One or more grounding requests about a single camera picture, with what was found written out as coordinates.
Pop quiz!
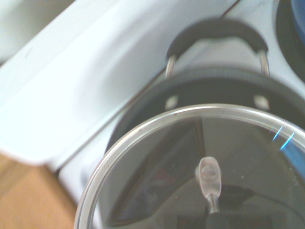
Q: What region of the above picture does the blue kettle black handle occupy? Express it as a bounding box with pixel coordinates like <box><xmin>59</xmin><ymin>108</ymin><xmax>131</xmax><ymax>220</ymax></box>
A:
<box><xmin>289</xmin><ymin>0</ymin><xmax>305</xmax><ymax>26</ymax></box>

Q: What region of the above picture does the white electric stove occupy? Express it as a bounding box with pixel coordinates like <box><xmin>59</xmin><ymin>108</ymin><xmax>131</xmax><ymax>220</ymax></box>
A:
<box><xmin>0</xmin><ymin>0</ymin><xmax>305</xmax><ymax>229</ymax></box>

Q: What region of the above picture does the small black coil burner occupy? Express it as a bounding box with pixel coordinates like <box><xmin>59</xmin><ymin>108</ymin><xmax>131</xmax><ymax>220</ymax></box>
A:
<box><xmin>273</xmin><ymin>0</ymin><xmax>305</xmax><ymax>83</ymax></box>

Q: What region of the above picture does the black cooking pot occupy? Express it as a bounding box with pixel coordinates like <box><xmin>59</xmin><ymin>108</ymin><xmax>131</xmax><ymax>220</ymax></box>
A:
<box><xmin>104</xmin><ymin>18</ymin><xmax>305</xmax><ymax>167</ymax></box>

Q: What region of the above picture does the glass pot lid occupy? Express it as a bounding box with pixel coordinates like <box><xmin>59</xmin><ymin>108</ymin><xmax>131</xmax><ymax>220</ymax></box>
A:
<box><xmin>73</xmin><ymin>103</ymin><xmax>305</xmax><ymax>229</ymax></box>

